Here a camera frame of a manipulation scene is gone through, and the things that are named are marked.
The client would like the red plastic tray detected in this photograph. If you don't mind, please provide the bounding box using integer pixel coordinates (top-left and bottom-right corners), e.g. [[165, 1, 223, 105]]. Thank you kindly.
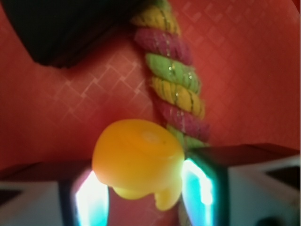
[[0, 0, 301, 226]]

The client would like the multicolour twisted rope toy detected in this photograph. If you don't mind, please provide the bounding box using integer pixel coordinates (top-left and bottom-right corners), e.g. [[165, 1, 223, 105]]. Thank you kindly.
[[131, 0, 210, 149]]

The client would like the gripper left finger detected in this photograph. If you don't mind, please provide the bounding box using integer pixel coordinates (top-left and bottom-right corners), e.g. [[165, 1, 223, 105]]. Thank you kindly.
[[0, 161, 109, 226]]

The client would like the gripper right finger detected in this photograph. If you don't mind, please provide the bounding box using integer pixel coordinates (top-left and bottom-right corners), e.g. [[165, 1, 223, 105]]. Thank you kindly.
[[181, 144, 301, 226]]

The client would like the black square block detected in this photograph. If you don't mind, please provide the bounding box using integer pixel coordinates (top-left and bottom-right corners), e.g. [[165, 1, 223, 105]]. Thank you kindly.
[[0, 0, 150, 68]]

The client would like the yellow rubber duck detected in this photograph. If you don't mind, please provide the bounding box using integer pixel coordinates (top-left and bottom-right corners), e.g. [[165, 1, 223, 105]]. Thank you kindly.
[[92, 119, 184, 211]]

